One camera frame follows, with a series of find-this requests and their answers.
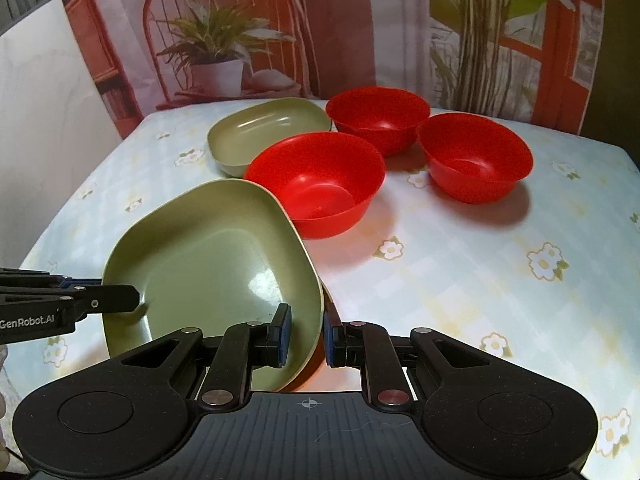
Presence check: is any orange square plate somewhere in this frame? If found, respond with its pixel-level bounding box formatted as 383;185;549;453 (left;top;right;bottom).
282;282;335;392

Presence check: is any large green square plate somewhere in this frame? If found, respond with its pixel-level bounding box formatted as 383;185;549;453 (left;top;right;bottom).
103;179;324;391

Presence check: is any red bowl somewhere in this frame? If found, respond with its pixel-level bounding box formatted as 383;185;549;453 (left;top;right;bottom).
244;131;386;240
418;112;534;204
326;86;431;157

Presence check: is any small green square plate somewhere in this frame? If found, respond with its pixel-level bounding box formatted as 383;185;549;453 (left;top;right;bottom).
207;98;332;178

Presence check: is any left hand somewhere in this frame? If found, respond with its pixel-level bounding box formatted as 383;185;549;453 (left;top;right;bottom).
0;343;11;470

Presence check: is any floral tablecloth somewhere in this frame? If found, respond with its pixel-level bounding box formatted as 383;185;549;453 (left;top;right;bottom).
23;101;639;479

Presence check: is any printed backdrop cloth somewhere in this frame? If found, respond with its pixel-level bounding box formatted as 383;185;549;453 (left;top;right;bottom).
62;0;604;136

